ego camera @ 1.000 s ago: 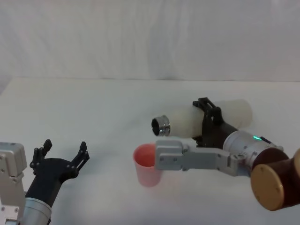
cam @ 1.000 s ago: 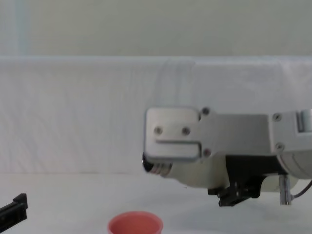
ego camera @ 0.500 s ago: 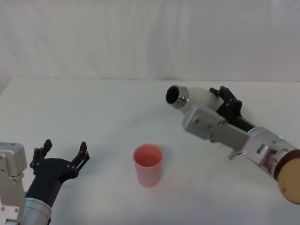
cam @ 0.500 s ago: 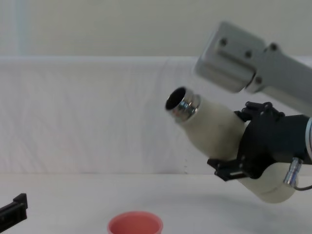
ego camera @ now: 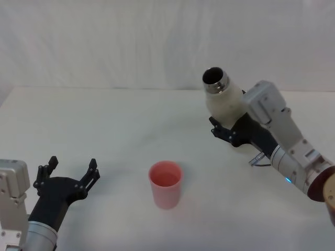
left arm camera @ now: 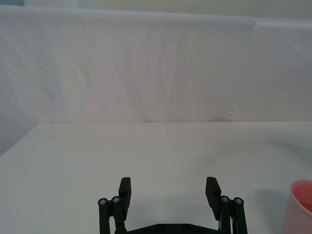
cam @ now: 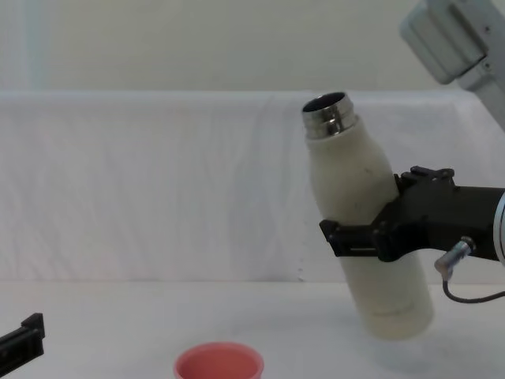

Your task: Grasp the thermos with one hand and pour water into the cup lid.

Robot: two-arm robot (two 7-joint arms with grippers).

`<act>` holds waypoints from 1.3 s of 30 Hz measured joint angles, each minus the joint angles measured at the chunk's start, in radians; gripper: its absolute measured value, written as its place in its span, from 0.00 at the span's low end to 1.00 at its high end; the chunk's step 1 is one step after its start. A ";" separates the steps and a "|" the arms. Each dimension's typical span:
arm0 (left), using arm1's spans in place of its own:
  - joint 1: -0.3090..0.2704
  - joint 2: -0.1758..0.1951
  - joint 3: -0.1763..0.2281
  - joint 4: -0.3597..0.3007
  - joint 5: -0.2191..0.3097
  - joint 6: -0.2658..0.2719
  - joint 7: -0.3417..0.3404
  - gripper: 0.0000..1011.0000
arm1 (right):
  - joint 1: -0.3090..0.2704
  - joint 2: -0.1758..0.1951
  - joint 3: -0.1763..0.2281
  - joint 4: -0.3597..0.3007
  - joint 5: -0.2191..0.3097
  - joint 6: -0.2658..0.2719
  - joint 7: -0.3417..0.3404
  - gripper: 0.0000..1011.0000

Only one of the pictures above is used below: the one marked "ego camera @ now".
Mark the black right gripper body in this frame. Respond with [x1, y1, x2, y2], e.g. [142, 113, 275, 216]
[229, 113, 278, 158]

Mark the white curtain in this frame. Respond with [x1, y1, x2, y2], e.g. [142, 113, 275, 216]
[0, 0, 335, 92]

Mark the thin cable with silver plug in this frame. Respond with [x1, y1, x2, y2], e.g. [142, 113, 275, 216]
[248, 153, 272, 168]

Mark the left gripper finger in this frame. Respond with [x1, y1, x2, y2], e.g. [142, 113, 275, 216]
[33, 156, 59, 189]
[75, 158, 101, 195]

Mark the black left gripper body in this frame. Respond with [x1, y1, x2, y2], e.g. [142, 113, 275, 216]
[28, 176, 88, 231]

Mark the cream vacuum bottle steel neck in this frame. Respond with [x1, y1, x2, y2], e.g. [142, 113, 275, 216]
[202, 66, 248, 129]

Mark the white table cloth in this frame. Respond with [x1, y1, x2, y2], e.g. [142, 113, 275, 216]
[0, 86, 335, 251]

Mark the pink cup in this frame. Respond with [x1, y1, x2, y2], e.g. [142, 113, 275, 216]
[148, 161, 183, 210]

